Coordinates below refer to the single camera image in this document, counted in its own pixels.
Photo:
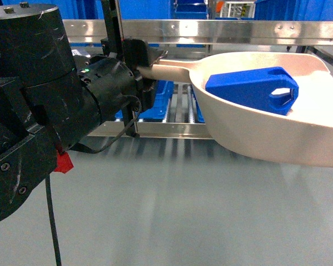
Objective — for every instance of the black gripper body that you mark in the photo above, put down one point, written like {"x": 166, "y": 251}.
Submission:
{"x": 115, "y": 82}

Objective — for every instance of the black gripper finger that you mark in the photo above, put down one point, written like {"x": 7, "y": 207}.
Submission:
{"x": 153, "y": 55}
{"x": 148, "y": 93}

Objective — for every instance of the blue plastic part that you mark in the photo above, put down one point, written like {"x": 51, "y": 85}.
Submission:
{"x": 267, "y": 89}

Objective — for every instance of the beige plastic scoop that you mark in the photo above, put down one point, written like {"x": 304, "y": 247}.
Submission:
{"x": 304, "y": 136}

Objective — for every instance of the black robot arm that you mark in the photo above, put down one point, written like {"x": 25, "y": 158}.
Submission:
{"x": 48, "y": 103}

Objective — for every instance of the steel shelf rack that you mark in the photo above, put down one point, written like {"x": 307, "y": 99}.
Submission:
{"x": 195, "y": 39}

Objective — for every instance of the blue centre front bin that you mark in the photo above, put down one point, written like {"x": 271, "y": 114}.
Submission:
{"x": 164, "y": 93}

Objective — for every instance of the red tag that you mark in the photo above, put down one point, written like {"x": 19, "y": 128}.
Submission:
{"x": 64, "y": 163}

